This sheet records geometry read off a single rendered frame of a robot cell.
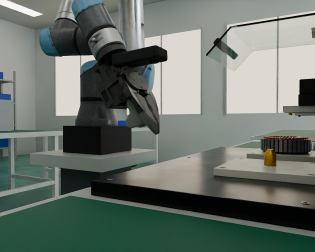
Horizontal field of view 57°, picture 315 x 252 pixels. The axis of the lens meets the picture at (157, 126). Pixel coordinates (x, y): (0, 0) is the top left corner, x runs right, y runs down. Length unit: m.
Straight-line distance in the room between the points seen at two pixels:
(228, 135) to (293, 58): 1.65
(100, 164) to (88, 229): 0.56
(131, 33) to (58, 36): 0.27
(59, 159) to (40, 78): 7.47
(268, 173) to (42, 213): 0.31
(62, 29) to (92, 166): 0.39
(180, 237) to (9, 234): 0.16
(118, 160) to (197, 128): 4.75
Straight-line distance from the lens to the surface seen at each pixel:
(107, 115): 1.02
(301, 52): 5.36
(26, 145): 8.34
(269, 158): 0.52
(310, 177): 0.45
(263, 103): 5.31
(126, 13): 1.02
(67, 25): 0.86
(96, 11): 0.70
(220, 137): 5.49
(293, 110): 0.49
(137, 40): 1.01
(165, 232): 0.30
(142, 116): 0.59
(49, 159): 1.02
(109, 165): 0.89
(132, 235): 0.29
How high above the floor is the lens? 0.86
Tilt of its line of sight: 1 degrees down
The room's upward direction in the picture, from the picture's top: straight up
